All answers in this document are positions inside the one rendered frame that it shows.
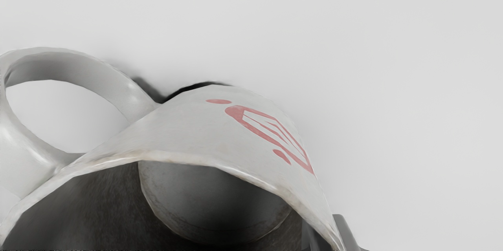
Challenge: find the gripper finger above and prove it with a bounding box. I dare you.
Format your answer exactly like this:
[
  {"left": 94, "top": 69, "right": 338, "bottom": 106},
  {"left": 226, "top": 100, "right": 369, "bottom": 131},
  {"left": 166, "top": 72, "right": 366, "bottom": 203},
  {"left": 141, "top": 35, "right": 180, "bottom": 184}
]
[{"left": 302, "top": 214, "right": 369, "bottom": 251}]

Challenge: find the white mug with red print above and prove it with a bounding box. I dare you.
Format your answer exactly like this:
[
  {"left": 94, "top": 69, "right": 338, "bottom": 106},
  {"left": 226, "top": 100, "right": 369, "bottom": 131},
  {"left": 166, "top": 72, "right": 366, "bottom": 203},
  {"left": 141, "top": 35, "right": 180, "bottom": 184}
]
[{"left": 0, "top": 47, "right": 347, "bottom": 251}]

